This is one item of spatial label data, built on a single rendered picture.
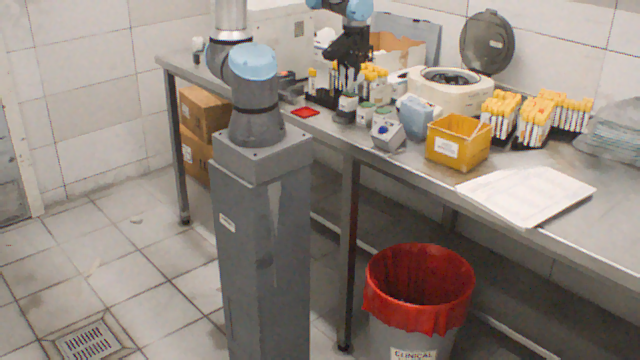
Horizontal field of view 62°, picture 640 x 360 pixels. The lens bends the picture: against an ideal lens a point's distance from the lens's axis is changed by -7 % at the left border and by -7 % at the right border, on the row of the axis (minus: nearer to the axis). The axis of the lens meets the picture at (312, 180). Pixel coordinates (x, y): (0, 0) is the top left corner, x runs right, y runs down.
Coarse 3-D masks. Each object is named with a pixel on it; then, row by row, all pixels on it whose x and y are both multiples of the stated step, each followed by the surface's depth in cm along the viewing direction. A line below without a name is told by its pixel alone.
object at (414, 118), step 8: (400, 104) 164; (408, 104) 161; (416, 104) 161; (424, 104) 161; (400, 112) 165; (408, 112) 162; (416, 112) 159; (424, 112) 157; (432, 112) 159; (400, 120) 166; (408, 120) 163; (416, 120) 160; (424, 120) 158; (432, 120) 160; (408, 128) 164; (416, 128) 161; (424, 128) 160; (408, 136) 163; (416, 136) 162; (424, 136) 161
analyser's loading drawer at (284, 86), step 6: (282, 78) 194; (288, 78) 190; (282, 84) 189; (288, 84) 191; (300, 84) 187; (282, 90) 188; (288, 90) 185; (294, 90) 186; (300, 90) 188; (288, 96) 186; (294, 96) 187
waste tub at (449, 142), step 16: (432, 128) 147; (448, 128) 157; (464, 128) 155; (480, 128) 151; (432, 144) 149; (448, 144) 146; (464, 144) 142; (480, 144) 146; (432, 160) 151; (448, 160) 147; (464, 160) 144; (480, 160) 150
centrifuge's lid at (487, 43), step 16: (480, 16) 185; (496, 16) 175; (464, 32) 190; (480, 32) 188; (496, 32) 184; (512, 32) 174; (464, 48) 192; (480, 48) 190; (496, 48) 185; (512, 48) 174; (464, 64) 190; (480, 64) 190; (496, 64) 185
